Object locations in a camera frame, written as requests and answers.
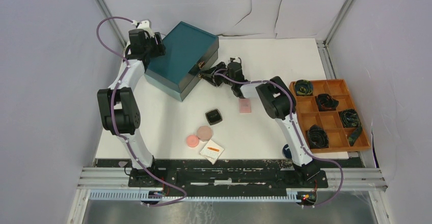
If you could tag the rolled black tie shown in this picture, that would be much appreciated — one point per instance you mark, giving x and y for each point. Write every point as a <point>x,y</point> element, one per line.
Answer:
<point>317,138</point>

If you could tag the clear smoked drawer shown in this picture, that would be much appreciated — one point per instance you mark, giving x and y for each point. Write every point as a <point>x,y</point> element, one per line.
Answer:
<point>194,74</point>
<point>193,61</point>

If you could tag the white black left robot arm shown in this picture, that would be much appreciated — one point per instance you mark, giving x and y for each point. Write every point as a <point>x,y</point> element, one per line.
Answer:
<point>118,108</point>

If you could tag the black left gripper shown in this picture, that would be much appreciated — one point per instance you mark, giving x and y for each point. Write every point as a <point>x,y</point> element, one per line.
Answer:
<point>160,49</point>

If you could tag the pink square palette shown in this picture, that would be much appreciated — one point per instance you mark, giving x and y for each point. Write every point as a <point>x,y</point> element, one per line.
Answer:
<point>245,106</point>

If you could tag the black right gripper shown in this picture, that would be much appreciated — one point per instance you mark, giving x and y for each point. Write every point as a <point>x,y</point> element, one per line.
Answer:
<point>214,79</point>

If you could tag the round coral blush case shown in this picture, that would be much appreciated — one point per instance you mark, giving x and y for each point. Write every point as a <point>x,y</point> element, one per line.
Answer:
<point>192,141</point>

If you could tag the teal drawer organizer box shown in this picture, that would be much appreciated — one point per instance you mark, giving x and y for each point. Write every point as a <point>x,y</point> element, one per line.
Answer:
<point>164,72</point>

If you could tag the black gold compact case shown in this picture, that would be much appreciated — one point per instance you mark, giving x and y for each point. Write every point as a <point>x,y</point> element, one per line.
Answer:
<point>213,116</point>

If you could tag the orange compartment tray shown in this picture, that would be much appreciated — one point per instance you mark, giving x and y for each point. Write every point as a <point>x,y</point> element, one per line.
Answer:
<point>308,115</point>

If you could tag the rolled green patterned tie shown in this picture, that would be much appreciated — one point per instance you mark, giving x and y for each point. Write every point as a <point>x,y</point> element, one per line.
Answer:
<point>350,119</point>

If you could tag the rolled multicolour tie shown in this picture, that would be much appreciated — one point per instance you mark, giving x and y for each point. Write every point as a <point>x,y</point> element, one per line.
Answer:
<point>303,87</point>

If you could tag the octagonal pink powder case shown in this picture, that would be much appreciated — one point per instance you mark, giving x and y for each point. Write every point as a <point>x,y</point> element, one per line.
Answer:
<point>204,133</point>

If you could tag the white patterned palette box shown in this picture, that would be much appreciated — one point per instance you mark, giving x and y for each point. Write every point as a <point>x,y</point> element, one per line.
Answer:
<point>212,151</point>

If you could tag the black metal base rail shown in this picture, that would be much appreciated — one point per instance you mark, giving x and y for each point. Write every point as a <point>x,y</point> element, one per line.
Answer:
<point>226,178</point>

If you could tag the round navy cream tin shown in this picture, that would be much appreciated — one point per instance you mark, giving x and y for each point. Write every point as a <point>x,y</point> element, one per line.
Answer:
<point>287,152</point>

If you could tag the rolled dark tie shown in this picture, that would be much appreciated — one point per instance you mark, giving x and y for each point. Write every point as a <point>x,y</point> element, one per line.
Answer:
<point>325,102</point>

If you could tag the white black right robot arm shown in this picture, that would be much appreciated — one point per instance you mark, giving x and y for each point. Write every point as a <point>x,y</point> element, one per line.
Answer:
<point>277,101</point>

